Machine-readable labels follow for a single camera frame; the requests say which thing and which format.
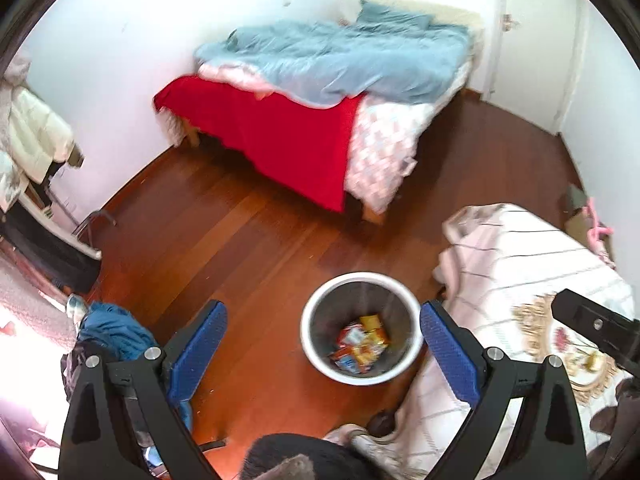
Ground light blue duvet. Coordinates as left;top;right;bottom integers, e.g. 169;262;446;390
194;0;473;109

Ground blue pillow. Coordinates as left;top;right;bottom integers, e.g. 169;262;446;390
356;0;435;31

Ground pink plush toy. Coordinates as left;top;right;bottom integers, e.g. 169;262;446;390
584;197;614;262

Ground pink white blanket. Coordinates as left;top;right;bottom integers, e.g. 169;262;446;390
199;57;281;102

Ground white rimmed waste bin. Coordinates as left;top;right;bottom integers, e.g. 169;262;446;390
300;272;426;386

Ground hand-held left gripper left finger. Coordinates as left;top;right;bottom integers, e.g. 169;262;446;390
59;300;228;480

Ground cream pillow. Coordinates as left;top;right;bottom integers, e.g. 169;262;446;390
335;0;486;37

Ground red blanket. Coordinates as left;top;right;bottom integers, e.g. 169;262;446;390
152;76;367;214

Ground blue drink carton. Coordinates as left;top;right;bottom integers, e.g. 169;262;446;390
330;353;362;374

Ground orange snack bag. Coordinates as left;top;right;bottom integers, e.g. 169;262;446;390
350;339;391;374

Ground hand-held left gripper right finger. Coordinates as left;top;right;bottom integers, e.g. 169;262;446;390
420;301;587;480

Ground diamond pattern tablecloth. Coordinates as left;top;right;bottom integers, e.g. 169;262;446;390
325;203;640;480

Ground wooden bed frame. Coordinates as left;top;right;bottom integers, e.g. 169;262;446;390
172;22;486;226

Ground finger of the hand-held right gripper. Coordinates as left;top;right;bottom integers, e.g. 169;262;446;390
551;287;640;378

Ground white door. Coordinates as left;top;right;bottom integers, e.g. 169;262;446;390
492;0;587;136

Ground grey fur hooded coat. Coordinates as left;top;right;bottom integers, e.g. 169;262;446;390
0;55;34;92

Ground metal clothes rack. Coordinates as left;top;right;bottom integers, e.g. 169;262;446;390
30;180;119;262

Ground cream puffer jacket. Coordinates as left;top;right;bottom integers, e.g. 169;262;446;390
7;85;77;182

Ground person's black fleece pants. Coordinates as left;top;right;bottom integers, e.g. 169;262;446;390
240;432;401;480

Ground dark red snack packet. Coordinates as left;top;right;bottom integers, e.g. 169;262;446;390
338;324;367;349

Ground blue clothing pile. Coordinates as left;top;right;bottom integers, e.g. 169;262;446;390
75;302;162;362

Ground checkered bed sheet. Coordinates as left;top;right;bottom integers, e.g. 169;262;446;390
345;60;474;214

